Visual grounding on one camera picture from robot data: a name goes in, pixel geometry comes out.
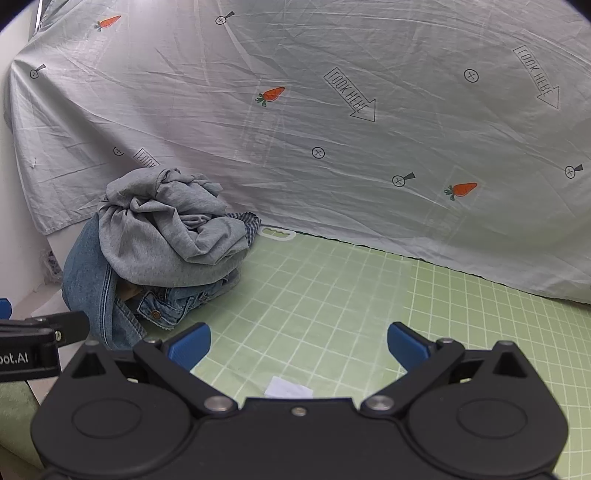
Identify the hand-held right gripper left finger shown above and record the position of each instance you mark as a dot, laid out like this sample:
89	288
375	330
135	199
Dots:
191	344

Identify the grey sweatpants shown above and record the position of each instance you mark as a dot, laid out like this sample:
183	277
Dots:
161	230

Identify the grey carrot print sheet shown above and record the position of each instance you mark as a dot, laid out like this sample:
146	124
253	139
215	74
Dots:
323	55

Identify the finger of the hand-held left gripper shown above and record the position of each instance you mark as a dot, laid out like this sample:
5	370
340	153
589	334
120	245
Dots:
69	325
3	308

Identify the green grid mat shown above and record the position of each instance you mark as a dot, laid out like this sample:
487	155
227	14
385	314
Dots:
323	300

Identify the dark blue checked cloth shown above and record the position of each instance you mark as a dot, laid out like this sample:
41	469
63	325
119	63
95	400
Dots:
249	226

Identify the white paper label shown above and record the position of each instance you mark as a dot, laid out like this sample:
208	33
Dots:
291	388

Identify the blue denim jeans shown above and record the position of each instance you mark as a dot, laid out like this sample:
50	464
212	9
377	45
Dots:
85	277

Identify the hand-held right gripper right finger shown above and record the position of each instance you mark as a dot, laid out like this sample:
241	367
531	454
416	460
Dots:
406	344

